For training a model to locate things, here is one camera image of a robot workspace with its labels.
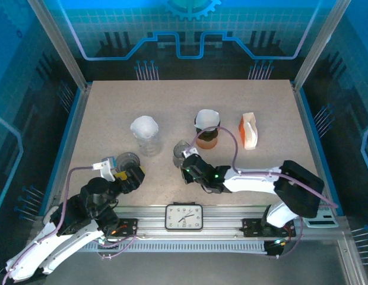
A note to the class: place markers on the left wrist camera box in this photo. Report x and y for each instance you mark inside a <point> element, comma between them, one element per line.
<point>108,169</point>

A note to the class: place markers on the aluminium frame post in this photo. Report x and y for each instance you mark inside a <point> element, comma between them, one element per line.
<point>60,44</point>
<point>319,44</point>

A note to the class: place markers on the grey desk calculator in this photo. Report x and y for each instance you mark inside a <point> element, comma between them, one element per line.
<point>323,222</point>

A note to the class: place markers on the smoke grey coffee dripper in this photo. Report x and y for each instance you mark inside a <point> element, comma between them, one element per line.
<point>127,160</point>

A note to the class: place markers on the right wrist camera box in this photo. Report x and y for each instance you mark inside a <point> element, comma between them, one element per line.
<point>191,153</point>

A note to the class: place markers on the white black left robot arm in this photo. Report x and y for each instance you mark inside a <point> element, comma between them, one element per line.
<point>38,249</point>

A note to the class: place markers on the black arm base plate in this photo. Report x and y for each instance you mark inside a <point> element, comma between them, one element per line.
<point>252,228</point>
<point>129,227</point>

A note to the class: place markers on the clear plastic carafe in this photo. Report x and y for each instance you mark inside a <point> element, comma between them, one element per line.
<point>149,148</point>

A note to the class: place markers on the black rectangular analog clock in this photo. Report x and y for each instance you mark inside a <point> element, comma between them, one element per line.
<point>184,217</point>

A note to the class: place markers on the white paper coffee filter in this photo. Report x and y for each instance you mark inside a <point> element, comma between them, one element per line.
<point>207,118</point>
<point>144,126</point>

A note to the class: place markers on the olive green coffee dripper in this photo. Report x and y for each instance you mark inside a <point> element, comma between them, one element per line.
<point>210,136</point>

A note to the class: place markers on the orange coffee filter box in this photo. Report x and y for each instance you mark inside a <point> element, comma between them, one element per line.
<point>241,130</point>

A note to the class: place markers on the smoke grey plastic carafe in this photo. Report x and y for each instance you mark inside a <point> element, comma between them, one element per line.
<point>179,151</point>

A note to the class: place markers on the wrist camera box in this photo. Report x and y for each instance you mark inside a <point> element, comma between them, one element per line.
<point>108,169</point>
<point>191,153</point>

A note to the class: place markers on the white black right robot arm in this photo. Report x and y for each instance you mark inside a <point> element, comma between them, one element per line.
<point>255,181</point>

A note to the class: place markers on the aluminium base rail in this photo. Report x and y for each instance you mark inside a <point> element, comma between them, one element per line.
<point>148,213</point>

